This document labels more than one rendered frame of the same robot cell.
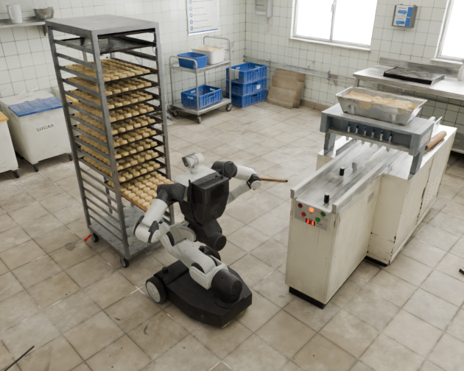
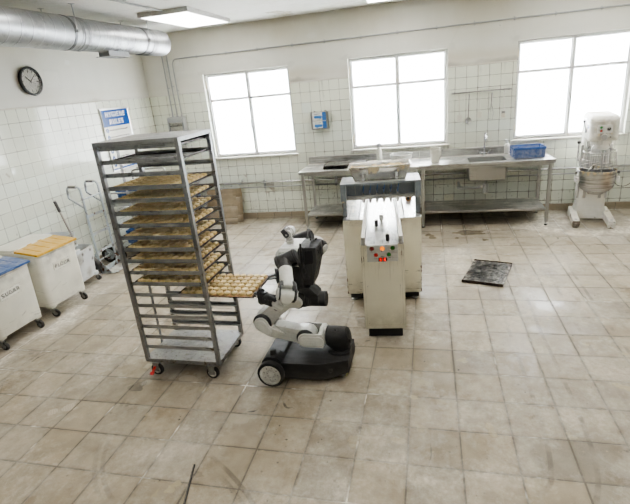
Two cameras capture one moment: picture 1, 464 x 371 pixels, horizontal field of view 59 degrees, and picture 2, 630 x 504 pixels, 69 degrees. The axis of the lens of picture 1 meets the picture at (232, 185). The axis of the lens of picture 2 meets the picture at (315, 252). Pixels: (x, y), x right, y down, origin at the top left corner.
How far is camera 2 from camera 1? 170 cm
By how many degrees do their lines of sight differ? 28
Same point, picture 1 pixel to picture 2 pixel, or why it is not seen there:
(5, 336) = (153, 474)
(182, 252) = (283, 328)
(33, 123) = not seen: outside the picture
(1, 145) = not seen: outside the picture
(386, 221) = (411, 256)
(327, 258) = (400, 285)
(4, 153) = not seen: outside the picture
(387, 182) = (405, 224)
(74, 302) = (195, 420)
